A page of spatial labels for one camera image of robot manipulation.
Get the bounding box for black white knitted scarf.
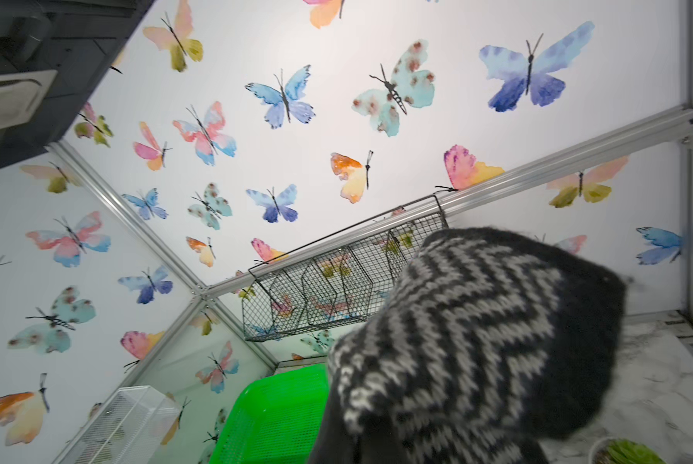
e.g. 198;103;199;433
308;227;628;463

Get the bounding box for green plastic basket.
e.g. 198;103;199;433
210;365;329;464

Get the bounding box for succulent in white pot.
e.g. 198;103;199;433
588;438;666;464

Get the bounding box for black wire wall basket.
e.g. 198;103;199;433
242;194;448;342

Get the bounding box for white wire mesh basket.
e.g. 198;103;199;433
56;386;182;464

